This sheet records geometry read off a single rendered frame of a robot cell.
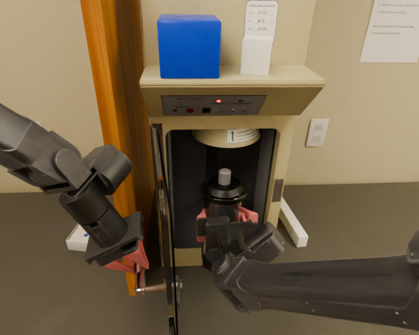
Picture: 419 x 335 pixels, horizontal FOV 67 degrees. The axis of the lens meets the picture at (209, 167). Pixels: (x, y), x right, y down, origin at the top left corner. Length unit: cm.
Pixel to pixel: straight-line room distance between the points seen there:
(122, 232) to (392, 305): 38
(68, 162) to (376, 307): 40
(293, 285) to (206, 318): 47
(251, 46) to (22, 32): 79
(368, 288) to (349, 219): 89
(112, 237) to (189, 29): 35
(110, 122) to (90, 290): 50
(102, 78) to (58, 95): 62
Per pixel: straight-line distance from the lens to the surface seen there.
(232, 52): 66
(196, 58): 54
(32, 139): 46
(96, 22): 57
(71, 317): 91
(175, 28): 53
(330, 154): 136
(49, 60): 117
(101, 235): 53
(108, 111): 60
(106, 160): 54
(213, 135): 74
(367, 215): 128
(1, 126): 46
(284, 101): 63
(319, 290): 38
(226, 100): 59
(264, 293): 46
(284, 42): 68
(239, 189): 71
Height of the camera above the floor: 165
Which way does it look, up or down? 31 degrees down
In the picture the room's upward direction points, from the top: 1 degrees clockwise
